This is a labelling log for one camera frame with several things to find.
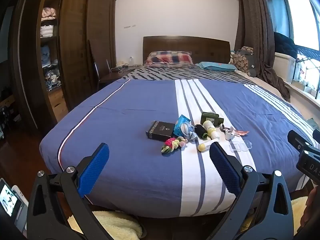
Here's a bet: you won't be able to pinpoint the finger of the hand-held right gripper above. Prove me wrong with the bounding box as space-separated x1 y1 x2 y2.
287 129 320 157

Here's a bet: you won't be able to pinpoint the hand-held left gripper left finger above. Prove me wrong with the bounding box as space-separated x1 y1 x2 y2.
26 142 110 240

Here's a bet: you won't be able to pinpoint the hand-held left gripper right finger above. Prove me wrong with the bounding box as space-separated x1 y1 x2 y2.
209 141 294 240

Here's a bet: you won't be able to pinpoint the clear plastic case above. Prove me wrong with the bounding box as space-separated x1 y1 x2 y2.
229 140 252 152

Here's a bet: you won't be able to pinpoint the small white cup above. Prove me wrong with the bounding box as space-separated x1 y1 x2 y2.
224 126 237 140

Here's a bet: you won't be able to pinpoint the cream plastic bottle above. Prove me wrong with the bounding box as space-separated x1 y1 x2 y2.
203 120 220 140

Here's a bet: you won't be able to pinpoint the black thread spool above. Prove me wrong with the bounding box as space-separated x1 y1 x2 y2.
194 124 208 139

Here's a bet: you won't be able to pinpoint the blue cloth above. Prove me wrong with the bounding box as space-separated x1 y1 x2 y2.
181 122 198 142

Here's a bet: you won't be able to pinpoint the dark green flask bottle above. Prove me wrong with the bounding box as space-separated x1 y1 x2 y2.
201 111 225 128

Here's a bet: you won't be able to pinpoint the blue cardboard box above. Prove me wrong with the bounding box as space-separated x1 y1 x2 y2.
174 115 192 137

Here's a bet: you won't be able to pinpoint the black rectangular box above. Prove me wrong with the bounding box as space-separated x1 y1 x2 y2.
146 120 175 142

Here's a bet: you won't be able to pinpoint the person's right hand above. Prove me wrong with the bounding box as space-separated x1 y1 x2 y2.
300 187 320 230

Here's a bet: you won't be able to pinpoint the blue striped bedspread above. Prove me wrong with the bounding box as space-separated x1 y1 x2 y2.
39 78 318 217

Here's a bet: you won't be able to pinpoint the yellow fluffy rug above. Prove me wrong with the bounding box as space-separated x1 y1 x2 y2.
67 196 312 240

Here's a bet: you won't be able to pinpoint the white storage box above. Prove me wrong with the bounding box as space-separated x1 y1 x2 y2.
274 52 302 83

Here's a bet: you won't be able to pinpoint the black metal rack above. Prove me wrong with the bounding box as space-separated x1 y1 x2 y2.
294 44 320 94

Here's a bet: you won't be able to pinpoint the smartphone with lit screen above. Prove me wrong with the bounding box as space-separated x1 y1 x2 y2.
0 177 26 232

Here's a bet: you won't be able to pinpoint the wooden nightstand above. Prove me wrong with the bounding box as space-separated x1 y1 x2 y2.
99 66 140 91

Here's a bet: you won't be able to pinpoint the patterned backpack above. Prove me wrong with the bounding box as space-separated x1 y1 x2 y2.
230 46 258 78

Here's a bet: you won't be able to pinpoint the black jacket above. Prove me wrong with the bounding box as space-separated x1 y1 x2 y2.
273 31 300 55

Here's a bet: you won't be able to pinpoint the teal pillow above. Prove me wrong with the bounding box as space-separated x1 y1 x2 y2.
195 61 238 72

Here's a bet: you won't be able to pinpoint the folded dark chair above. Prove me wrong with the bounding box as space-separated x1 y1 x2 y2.
89 39 101 87

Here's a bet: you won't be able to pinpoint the grey zigzag blanket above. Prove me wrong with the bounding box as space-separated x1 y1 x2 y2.
123 64 252 83

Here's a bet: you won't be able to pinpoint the brown curtain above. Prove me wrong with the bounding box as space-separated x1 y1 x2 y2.
234 0 292 103

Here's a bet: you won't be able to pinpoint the dark wooden headboard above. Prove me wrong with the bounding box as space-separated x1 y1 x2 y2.
143 36 231 66

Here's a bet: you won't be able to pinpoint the plaid pillow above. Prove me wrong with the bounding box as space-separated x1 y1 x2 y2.
146 51 193 67

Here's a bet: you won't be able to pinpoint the light blue garment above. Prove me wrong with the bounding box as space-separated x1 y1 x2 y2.
41 45 58 68

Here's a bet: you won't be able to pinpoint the window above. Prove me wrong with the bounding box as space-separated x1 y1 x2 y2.
285 0 320 53

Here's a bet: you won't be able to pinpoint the dark wooden wardrobe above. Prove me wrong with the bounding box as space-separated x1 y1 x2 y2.
10 0 117 130

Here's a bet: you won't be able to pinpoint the white folded clothes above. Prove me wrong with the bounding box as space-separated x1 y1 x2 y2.
40 24 54 38

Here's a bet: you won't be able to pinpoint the pink folded clothes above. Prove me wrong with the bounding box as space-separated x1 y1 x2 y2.
41 7 57 22

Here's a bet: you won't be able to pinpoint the tangled charger cables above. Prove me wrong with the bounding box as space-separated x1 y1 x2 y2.
111 61 137 73

